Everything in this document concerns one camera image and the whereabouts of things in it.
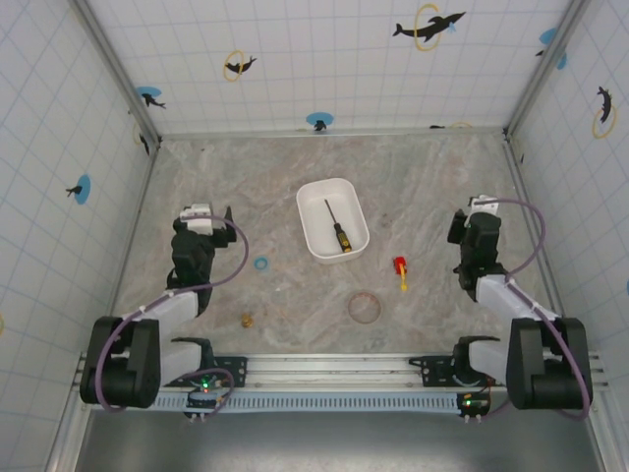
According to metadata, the white plastic bin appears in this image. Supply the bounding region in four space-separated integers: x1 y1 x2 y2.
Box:
295 177 371 266

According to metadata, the black yellow screwdriver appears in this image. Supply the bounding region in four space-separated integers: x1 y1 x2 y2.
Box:
323 199 353 255

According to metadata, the red yellow toy tool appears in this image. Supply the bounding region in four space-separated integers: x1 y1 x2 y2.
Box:
391 256 410 292

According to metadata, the controller board with green light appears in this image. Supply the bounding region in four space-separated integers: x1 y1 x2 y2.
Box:
184 373 235 419
456 391 492 424

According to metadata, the aluminium frame crossbar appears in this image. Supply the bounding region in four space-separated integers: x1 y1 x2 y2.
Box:
157 125 508 143

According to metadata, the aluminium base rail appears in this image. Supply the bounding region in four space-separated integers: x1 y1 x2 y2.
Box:
73 349 604 395

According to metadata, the aluminium frame post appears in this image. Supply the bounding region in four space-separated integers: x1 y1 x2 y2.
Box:
68 0 163 151
503 0 590 138

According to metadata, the slotted grey cable duct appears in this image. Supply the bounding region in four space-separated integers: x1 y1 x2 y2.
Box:
146 390 512 413

